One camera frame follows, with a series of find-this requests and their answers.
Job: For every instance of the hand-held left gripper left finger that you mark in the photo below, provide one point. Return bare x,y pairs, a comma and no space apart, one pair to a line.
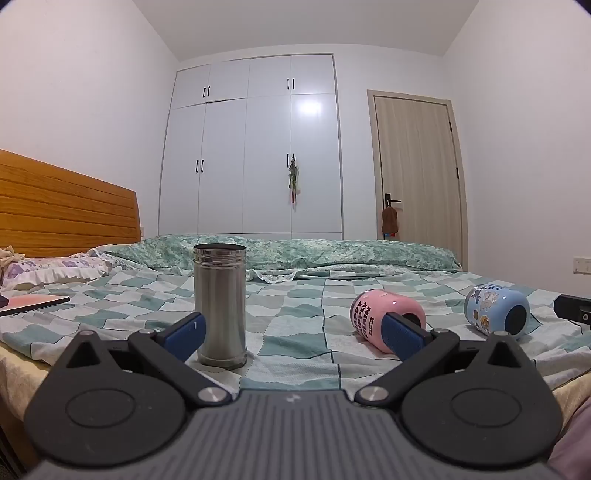
183,336

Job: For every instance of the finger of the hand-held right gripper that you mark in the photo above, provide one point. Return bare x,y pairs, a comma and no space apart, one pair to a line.
572,308

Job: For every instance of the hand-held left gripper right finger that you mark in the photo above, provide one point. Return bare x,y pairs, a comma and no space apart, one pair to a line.
400,335

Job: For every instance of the pink printed cup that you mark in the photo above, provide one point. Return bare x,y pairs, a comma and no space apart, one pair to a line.
369,314

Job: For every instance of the blue cartoon cup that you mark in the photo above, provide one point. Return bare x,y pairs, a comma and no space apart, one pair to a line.
489,307

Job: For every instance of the stainless steel cup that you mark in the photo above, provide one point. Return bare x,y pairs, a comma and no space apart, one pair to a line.
219,304

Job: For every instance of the checkered green bedsheet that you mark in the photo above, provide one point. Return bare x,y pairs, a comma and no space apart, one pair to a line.
295,318

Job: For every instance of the green floral quilt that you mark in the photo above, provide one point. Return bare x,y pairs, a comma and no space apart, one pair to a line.
323,254

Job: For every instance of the brown hanging cloth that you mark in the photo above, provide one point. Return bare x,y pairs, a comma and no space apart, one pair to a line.
389,222

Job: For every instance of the pink clothing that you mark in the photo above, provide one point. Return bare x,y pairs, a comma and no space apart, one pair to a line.
575,450

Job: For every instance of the purple floral pillow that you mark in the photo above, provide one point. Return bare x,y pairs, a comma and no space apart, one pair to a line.
51,270

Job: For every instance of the pink flat book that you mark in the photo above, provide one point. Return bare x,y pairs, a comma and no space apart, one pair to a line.
32,303

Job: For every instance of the beige wooden door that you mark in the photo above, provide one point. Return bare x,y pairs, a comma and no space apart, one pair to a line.
415,175

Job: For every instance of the wooden headboard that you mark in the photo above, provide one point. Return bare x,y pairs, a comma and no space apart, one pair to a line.
60,212

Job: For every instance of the beige mattress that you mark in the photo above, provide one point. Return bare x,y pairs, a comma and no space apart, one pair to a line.
18,397

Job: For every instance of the hanging green ornament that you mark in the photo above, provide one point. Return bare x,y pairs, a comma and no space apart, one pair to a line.
293,180

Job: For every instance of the beige crumpled cloth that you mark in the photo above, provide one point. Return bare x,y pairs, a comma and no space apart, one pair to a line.
8,256

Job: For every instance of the white wardrobe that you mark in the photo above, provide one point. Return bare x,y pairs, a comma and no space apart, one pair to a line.
249,152

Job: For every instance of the wall socket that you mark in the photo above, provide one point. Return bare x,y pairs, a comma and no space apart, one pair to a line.
582,265

